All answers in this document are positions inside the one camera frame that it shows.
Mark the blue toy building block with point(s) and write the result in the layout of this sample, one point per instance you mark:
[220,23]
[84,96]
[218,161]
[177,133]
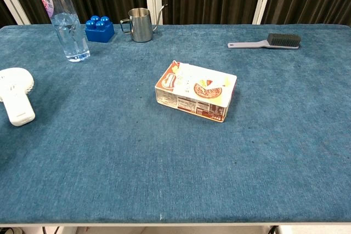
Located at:
[99,31]

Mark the clear plastic water bottle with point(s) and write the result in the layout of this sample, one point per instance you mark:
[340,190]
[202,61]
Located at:
[65,23]

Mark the white handheld fan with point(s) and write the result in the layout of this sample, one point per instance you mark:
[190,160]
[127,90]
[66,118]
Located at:
[16,97]

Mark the steel gooseneck pitcher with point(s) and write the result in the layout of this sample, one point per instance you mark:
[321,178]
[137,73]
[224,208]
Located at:
[140,25]

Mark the cookie box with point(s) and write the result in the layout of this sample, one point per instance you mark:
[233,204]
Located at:
[192,91]

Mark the lilac brush with dark bristles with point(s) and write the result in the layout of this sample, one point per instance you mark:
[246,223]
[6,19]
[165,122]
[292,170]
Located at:
[277,42]

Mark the blue fabric table cover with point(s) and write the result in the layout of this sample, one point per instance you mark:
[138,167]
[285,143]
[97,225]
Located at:
[246,149]

